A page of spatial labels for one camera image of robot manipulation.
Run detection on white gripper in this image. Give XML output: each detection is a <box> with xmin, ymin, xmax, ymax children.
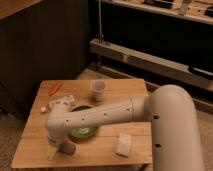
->
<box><xmin>47</xmin><ymin>95</ymin><xmax>75</xmax><ymax>160</ymax></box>

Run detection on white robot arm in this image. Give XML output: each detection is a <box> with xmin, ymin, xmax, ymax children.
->
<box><xmin>45</xmin><ymin>85</ymin><xmax>205</xmax><ymax>171</ymax></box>

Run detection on white sponge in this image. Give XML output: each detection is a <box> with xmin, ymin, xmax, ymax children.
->
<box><xmin>115</xmin><ymin>133</ymin><xmax>132</xmax><ymax>157</ymax></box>

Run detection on green bowl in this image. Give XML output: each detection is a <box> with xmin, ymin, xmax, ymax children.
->
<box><xmin>68</xmin><ymin>105</ymin><xmax>100</xmax><ymax>140</ymax></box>

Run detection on small white cube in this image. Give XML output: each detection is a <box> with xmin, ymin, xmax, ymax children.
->
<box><xmin>40</xmin><ymin>106</ymin><xmax>47</xmax><ymax>113</ymax></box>

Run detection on orange carrot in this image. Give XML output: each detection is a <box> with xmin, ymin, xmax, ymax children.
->
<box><xmin>49</xmin><ymin>82</ymin><xmax>62</xmax><ymax>96</ymax></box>

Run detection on wooden table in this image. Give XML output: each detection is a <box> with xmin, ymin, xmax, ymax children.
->
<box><xmin>12</xmin><ymin>80</ymin><xmax>152</xmax><ymax>169</ymax></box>

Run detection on white plastic cup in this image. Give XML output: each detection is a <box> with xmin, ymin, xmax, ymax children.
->
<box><xmin>90</xmin><ymin>80</ymin><xmax>106</xmax><ymax>101</ymax></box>

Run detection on dark wooden cabinet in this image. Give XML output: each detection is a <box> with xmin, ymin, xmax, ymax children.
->
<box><xmin>0</xmin><ymin>0</ymin><xmax>89</xmax><ymax>116</ymax></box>

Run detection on wooden shelf rack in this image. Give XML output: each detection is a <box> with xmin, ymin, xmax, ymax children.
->
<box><xmin>89</xmin><ymin>0</ymin><xmax>213</xmax><ymax>101</ymax></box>

